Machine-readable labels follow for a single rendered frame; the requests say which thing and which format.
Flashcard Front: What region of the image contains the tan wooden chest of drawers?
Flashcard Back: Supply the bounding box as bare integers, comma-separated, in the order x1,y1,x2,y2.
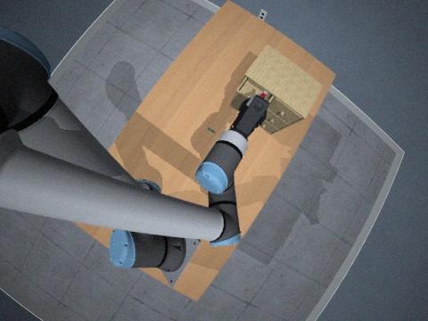
240,44,323,135

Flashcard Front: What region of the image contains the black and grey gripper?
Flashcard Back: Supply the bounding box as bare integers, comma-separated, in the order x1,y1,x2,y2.
228,95,267,142

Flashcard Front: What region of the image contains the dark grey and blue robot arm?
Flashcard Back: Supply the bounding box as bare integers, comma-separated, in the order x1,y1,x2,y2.
0,26,248,272

